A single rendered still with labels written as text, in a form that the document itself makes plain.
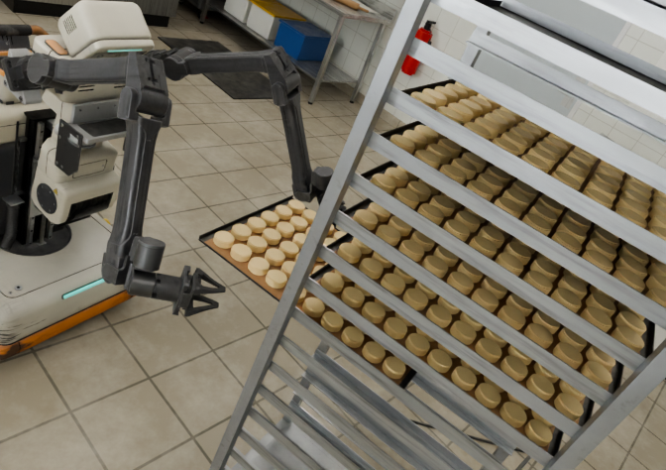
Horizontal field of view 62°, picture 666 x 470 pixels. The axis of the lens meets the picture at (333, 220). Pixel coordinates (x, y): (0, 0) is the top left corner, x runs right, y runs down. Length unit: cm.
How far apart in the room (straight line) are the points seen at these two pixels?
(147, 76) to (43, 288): 109
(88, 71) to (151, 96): 22
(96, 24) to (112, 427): 131
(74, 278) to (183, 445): 72
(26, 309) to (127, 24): 100
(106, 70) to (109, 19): 36
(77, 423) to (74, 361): 27
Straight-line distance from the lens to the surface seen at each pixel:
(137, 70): 129
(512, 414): 119
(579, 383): 107
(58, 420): 217
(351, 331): 127
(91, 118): 184
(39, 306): 216
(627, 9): 91
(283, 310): 124
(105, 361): 233
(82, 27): 171
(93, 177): 202
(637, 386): 102
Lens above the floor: 177
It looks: 30 degrees down
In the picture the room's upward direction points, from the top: 24 degrees clockwise
